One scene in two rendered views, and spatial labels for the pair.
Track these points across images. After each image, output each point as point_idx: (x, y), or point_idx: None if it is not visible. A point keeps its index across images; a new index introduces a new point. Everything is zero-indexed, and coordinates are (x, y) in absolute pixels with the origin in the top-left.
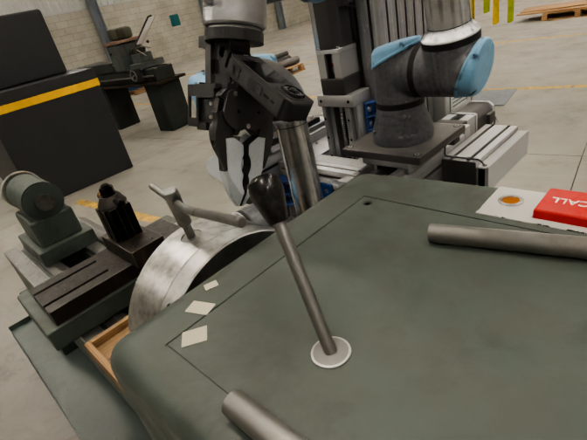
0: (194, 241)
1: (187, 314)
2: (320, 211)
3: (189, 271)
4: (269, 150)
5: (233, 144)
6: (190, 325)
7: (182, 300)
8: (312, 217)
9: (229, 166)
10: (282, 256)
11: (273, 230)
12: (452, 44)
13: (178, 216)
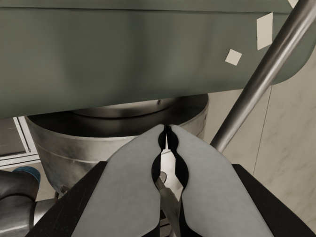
0: (161, 169)
1: (274, 35)
2: (1, 62)
3: (189, 130)
4: (62, 201)
5: (236, 230)
6: (285, 15)
7: (256, 65)
8: (31, 59)
9: (229, 170)
10: (151, 14)
11: (67, 135)
12: None
13: (177, 199)
